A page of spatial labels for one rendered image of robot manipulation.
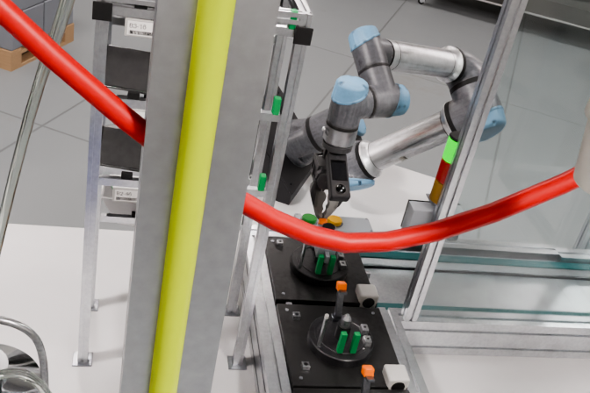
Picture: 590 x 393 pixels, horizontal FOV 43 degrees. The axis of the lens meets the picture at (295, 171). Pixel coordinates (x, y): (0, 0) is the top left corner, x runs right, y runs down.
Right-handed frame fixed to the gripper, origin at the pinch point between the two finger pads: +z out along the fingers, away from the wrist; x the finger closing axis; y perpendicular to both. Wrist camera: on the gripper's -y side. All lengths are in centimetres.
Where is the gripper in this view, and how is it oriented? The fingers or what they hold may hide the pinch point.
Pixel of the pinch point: (322, 217)
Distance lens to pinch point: 179.8
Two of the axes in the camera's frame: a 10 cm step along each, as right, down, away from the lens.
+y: -1.5, -5.2, 8.4
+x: -9.7, -0.8, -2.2
